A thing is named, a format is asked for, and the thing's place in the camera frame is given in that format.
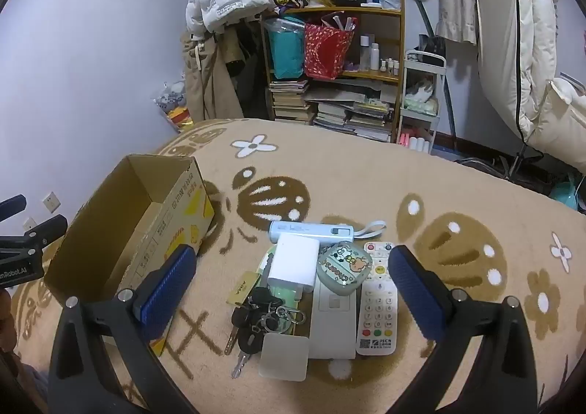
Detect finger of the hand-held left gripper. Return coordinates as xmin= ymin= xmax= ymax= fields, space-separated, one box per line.
xmin=0 ymin=195 xmax=27 ymax=223
xmin=21 ymin=214 xmax=68 ymax=254

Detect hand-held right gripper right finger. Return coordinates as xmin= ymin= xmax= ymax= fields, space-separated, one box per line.
xmin=387 ymin=244 xmax=541 ymax=414

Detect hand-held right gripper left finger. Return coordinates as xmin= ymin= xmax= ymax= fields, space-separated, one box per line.
xmin=48 ymin=244 xmax=197 ymax=414

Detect white television remote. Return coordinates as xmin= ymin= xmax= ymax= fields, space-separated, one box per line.
xmin=356 ymin=241 xmax=398 ymax=356

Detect brown cardboard box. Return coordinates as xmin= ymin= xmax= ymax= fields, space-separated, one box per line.
xmin=43 ymin=154 xmax=216 ymax=357

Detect gold card tag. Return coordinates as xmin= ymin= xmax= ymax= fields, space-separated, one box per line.
xmin=226 ymin=276 xmax=259 ymax=306

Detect cartoon print earbuds case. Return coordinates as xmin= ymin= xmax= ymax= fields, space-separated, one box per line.
xmin=317 ymin=241 xmax=371 ymax=293

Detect bunch of keys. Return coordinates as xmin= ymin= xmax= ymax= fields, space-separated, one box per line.
xmin=224 ymin=287 xmax=307 ymax=379

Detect grey white air conditioner remote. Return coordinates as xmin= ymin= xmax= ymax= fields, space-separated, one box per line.
xmin=309 ymin=277 xmax=358 ymax=360

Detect white charger plug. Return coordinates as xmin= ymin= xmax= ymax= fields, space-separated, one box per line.
xmin=267 ymin=232 xmax=321 ymax=305

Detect light blue power bank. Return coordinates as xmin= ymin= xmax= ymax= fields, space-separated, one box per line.
xmin=268 ymin=219 xmax=387 ymax=244

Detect white square case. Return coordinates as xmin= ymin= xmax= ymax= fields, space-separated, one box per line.
xmin=259 ymin=332 xmax=309 ymax=382

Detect beige floral blanket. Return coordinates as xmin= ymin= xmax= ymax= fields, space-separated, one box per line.
xmin=14 ymin=117 xmax=586 ymax=414

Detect black chair legs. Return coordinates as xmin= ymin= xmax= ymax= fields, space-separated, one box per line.
xmin=453 ymin=139 xmax=550 ymax=195

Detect snack packet yellow red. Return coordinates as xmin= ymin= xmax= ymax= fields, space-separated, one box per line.
xmin=153 ymin=81 xmax=193 ymax=133

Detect wide stack of books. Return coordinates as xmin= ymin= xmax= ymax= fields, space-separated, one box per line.
xmin=314 ymin=98 xmax=394 ymax=142

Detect beige coat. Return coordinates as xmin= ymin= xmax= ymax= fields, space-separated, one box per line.
xmin=181 ymin=29 xmax=245 ymax=122

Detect white trolley cart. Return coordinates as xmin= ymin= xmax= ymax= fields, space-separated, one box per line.
xmin=396 ymin=50 xmax=447 ymax=156

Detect short stack of books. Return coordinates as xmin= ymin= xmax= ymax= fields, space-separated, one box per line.
xmin=268 ymin=80 xmax=316 ymax=122

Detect red patterned bag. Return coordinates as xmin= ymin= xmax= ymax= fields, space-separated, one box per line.
xmin=303 ymin=13 xmax=358 ymax=80

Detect wooden shelf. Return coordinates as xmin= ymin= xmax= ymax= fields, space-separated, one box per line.
xmin=260 ymin=0 xmax=406 ymax=144

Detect teal bag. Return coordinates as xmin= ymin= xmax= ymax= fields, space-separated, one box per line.
xmin=264 ymin=15 xmax=307 ymax=80

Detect cream duvet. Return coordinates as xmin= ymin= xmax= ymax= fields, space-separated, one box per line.
xmin=474 ymin=0 xmax=586 ymax=158

